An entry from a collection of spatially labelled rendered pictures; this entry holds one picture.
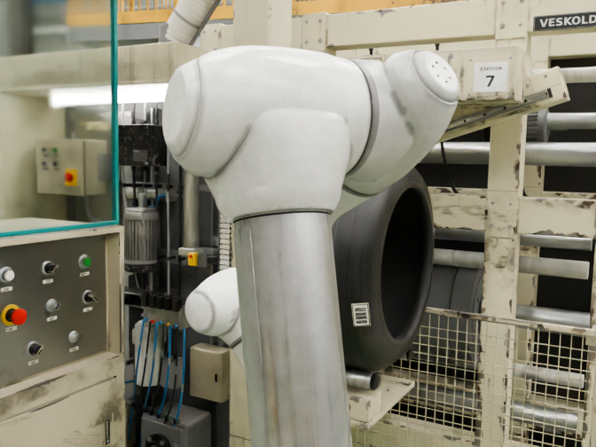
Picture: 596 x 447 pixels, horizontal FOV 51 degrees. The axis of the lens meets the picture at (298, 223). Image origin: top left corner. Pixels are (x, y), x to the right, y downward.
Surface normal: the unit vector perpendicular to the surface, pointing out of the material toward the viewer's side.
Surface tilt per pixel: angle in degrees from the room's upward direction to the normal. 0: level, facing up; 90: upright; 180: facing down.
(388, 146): 124
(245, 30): 90
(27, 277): 90
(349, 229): 68
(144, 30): 90
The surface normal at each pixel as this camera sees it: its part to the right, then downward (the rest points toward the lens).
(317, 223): 0.68, -0.15
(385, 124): 0.41, 0.26
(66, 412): 0.88, 0.07
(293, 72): 0.41, -0.44
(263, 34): -0.48, 0.08
